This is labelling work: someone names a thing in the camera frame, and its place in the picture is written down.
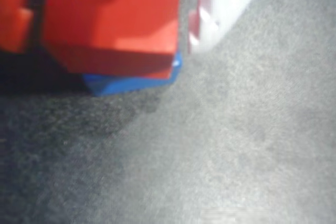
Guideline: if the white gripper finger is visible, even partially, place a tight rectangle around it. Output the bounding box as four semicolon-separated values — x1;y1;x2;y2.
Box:
187;0;274;55

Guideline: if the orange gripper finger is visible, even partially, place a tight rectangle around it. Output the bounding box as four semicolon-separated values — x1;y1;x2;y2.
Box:
0;0;35;53

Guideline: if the red cube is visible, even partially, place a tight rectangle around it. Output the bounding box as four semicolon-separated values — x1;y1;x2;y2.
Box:
41;0;184;80

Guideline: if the blue cube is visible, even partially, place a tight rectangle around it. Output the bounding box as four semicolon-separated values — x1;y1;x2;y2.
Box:
81;50;183;97

